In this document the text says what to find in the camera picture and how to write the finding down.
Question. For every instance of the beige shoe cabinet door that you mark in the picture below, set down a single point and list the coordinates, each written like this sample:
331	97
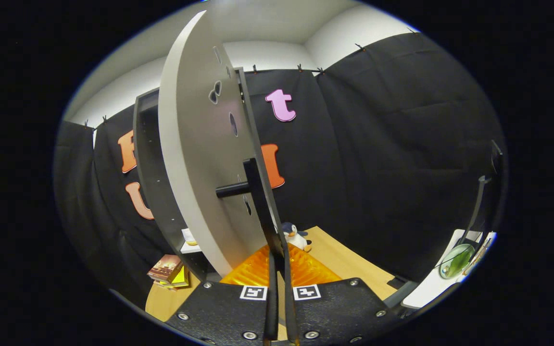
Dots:
195	144

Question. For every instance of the brown book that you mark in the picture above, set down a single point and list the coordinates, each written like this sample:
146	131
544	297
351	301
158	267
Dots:
165	268

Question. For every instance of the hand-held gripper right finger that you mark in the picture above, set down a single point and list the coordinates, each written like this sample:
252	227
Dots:
292	322

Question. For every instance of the penguin plush toy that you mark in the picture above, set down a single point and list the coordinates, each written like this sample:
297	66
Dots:
295	236

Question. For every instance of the yellow book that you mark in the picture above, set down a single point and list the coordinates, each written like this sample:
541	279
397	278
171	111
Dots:
181	278

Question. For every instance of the white side table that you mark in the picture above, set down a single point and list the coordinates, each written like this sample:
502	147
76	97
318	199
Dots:
431	288

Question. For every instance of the row of black cloth clips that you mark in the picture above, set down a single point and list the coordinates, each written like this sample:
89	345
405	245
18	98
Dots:
300	67

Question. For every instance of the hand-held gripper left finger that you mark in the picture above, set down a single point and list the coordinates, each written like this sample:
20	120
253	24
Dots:
271	312

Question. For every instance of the green glass bowl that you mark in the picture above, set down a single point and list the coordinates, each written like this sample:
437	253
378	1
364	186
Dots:
457	262

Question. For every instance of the black backdrop cloth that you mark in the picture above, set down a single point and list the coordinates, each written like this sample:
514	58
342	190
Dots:
378	168

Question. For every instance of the dark grey shoe cabinet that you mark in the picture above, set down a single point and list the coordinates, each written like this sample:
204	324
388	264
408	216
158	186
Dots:
154	182

